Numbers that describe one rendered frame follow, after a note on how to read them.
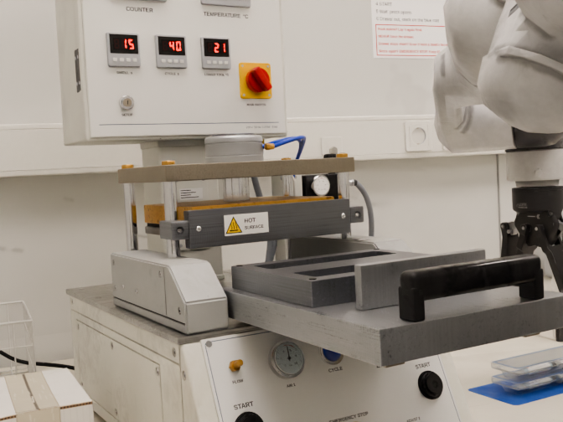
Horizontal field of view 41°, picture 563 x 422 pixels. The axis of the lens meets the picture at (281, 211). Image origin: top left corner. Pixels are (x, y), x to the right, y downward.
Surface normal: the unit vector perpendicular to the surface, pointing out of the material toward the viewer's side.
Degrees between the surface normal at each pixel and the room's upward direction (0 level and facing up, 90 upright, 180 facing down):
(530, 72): 104
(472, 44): 132
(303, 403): 65
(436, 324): 90
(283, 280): 90
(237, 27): 90
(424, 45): 90
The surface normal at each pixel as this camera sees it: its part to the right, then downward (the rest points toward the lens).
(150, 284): -0.86, 0.07
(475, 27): -0.55, 0.28
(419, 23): 0.37, 0.03
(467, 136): -0.06, 0.81
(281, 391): 0.43, -0.41
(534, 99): -0.50, 0.68
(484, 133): -0.22, 0.69
